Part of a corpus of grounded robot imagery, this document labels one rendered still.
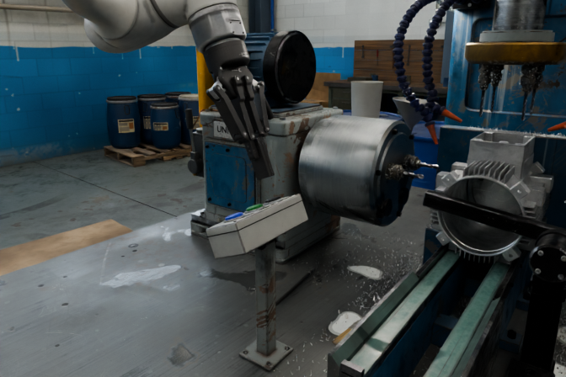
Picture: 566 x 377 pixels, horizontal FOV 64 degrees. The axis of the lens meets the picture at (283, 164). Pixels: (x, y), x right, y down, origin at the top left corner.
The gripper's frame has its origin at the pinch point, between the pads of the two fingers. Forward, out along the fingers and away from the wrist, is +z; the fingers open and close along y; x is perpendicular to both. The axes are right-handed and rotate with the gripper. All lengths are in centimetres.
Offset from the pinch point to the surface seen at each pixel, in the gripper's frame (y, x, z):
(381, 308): 0.5, -13.9, 28.2
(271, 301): -5.0, 3.0, 23.8
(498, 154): 35.7, -28.2, 13.5
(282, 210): -2.6, -3.5, 9.4
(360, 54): 548, 236, -109
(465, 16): 60, -25, -18
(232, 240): -13.5, -1.8, 10.5
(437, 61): 540, 134, -58
